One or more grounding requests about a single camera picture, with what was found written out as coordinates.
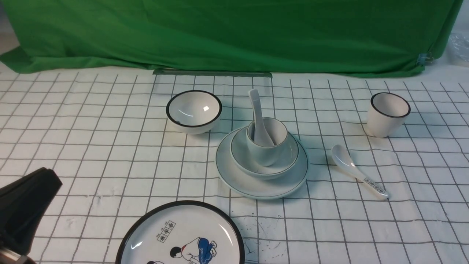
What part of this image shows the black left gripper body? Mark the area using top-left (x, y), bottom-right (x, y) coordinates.
top-left (0, 167), bottom-right (63, 264)

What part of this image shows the pale green shallow bowl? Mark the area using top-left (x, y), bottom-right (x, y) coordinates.
top-left (230, 127), bottom-right (299, 180)

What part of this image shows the plain white ceramic spoon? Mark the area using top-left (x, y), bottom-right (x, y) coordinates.
top-left (248, 89), bottom-right (274, 147)

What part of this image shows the pale green cup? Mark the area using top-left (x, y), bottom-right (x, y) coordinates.
top-left (245, 117), bottom-right (289, 166)

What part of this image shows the black-rimmed illustrated plate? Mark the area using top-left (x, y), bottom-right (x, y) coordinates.
top-left (115, 200), bottom-right (245, 264)

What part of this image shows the white bowl black rim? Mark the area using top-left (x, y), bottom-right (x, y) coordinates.
top-left (166, 90), bottom-right (223, 134)

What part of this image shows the pale green plate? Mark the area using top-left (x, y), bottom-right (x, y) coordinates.
top-left (215, 127), bottom-right (309, 199)

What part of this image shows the white black-grid tablecloth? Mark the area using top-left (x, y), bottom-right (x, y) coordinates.
top-left (0, 69), bottom-right (469, 264)

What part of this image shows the white spoon with lettering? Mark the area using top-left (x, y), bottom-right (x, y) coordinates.
top-left (330, 145), bottom-right (389, 199)

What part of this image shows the white cup black rim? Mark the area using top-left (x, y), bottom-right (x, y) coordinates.
top-left (366, 92), bottom-right (411, 138)

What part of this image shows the green backdrop cloth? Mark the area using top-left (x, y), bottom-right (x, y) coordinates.
top-left (1, 0), bottom-right (462, 77)

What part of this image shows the metal clip on backdrop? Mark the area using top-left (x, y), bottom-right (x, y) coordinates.
top-left (416, 52), bottom-right (434, 66)

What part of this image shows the clear plastic wrap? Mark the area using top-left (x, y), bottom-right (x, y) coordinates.
top-left (448, 32), bottom-right (469, 67)

